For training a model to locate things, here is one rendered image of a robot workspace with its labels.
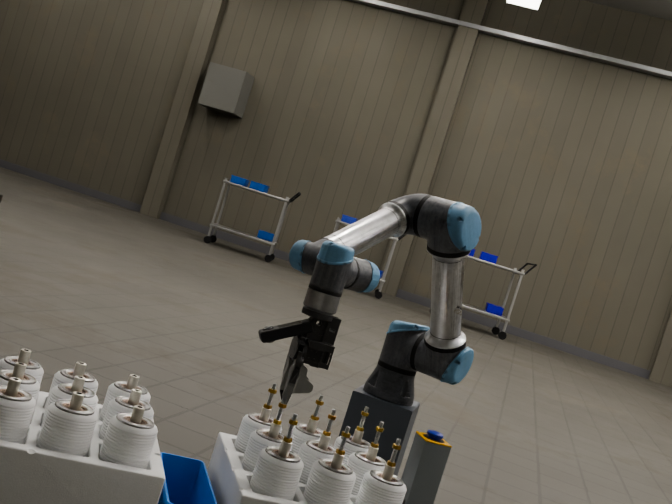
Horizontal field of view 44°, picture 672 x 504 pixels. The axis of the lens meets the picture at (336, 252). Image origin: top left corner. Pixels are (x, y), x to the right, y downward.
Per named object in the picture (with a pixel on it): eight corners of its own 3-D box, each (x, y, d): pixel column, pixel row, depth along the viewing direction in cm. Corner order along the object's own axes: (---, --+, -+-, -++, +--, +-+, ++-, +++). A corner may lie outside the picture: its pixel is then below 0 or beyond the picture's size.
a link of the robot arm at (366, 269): (349, 253, 198) (323, 246, 189) (387, 266, 191) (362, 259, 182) (339, 284, 198) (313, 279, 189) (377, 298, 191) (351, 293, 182)
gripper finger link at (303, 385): (308, 411, 178) (319, 369, 179) (282, 404, 176) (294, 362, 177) (305, 409, 181) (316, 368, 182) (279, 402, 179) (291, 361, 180)
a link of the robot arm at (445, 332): (432, 359, 246) (438, 188, 222) (476, 376, 237) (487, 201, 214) (409, 377, 238) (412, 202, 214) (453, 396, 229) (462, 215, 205)
